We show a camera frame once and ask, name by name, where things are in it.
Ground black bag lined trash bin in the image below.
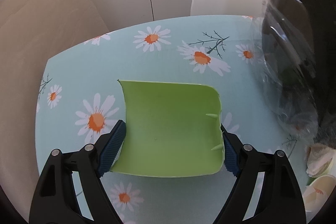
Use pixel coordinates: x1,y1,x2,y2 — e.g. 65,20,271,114
253,0,335,148

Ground white paper cup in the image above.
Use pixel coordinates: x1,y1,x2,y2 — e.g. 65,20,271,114
303,174,335,213

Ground green curved plastic piece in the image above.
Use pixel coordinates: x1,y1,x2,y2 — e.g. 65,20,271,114
112,80,224,177

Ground white tissue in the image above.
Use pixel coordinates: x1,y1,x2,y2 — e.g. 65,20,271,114
306,144,335,178

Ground daisy print blue tablecloth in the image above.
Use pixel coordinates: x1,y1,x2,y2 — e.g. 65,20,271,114
35,15,309,223

